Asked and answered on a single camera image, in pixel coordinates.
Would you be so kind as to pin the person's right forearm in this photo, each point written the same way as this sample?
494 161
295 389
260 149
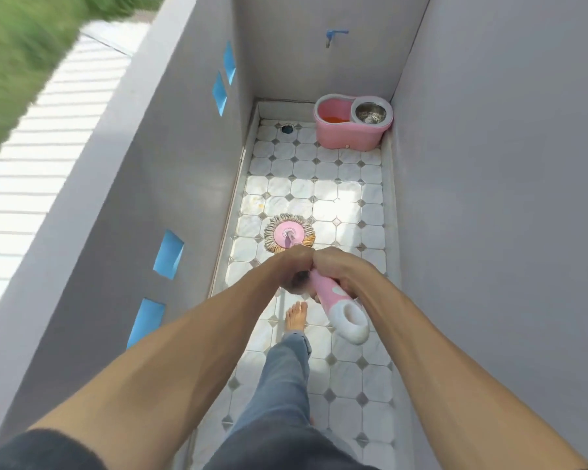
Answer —
451 376

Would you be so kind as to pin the person's leg in jeans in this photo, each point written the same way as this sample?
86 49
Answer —
274 406

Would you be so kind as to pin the person's right hand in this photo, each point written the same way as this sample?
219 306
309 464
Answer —
340 271

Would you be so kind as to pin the person's left fingers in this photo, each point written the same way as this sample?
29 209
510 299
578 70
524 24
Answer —
301 278

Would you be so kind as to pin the green grass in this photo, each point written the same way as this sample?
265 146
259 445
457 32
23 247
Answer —
24 48

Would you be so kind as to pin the person's dark sleeve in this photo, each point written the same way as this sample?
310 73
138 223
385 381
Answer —
34 452

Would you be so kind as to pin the person's left forearm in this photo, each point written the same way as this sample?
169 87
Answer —
176 367

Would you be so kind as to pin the person's right fingers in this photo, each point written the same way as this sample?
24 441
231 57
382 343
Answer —
331 274

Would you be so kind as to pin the pink mop bucket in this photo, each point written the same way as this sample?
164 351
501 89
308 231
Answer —
353 121

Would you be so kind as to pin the floor drain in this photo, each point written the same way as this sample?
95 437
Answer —
287 128

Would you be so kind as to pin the white corrugated roof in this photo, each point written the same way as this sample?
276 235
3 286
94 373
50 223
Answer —
44 156

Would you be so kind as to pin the person's left hand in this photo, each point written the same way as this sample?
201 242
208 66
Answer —
294 269

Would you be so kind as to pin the pink spin mop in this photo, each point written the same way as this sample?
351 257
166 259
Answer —
338 301

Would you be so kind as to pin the blue wall tap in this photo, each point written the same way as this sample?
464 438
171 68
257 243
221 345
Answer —
334 36

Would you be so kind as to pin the person's bare foot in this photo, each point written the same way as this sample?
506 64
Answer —
296 315

